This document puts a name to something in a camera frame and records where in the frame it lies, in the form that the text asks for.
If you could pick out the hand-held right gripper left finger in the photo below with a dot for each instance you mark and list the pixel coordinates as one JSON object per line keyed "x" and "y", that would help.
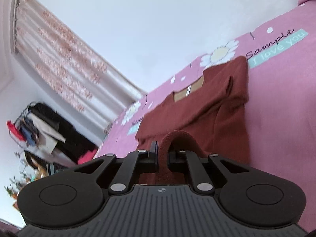
{"x": 153, "y": 159}

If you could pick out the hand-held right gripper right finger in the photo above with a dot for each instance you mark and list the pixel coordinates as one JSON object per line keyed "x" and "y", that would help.
{"x": 172, "y": 161}

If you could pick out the rust red sweater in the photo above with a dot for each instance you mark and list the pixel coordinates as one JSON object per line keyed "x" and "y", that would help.
{"x": 209, "y": 108}

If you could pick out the rack of dark clothes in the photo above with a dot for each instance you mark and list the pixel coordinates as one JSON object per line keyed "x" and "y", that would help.
{"x": 69, "y": 134}

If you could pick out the pinkish red cloth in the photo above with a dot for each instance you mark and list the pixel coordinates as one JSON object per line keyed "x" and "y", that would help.
{"x": 87, "y": 156}

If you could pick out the beige hanging garment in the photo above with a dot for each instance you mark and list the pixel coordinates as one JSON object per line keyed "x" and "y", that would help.
{"x": 49, "y": 133}

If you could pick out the pink floral bed sheet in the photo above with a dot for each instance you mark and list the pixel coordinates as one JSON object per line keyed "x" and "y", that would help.
{"x": 284, "y": 103}

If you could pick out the beige embroidered curtain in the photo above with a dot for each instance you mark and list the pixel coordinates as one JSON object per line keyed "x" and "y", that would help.
{"x": 74, "y": 61}

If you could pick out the colourful flower arrangement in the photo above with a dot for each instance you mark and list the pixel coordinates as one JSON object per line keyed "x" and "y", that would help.
{"x": 24, "y": 177}

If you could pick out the red hanging garment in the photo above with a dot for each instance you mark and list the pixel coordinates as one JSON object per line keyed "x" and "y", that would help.
{"x": 15, "y": 131}

